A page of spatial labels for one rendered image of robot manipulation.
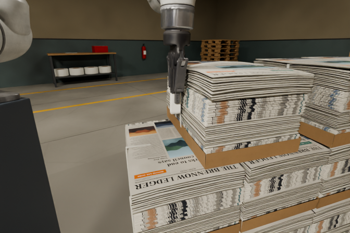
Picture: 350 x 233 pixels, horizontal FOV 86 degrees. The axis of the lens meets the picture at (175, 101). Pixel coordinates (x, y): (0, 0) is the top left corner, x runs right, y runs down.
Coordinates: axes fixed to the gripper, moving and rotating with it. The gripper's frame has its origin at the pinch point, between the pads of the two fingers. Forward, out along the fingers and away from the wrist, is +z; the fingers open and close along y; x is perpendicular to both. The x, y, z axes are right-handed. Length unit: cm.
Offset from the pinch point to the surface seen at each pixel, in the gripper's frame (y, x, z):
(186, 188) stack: -18.9, 2.8, 15.0
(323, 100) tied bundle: -14.0, -41.5, -1.8
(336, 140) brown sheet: -19.1, -43.0, 8.7
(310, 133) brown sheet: -12.5, -41.4, 9.7
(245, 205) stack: -18.6, -14.7, 24.9
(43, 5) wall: 610, 199, -116
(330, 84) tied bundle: -14.7, -41.6, -6.8
